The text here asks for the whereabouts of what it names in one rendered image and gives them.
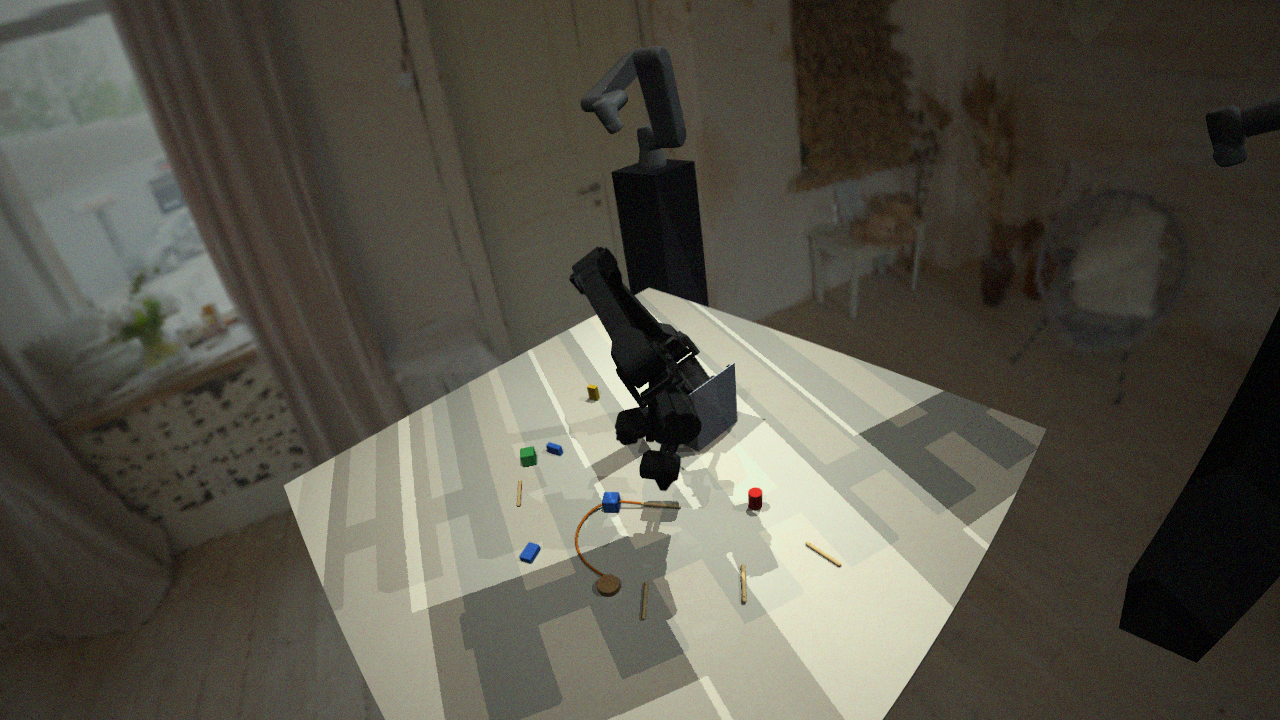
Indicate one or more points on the round wooden disc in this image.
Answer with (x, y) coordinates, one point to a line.
(608, 585)

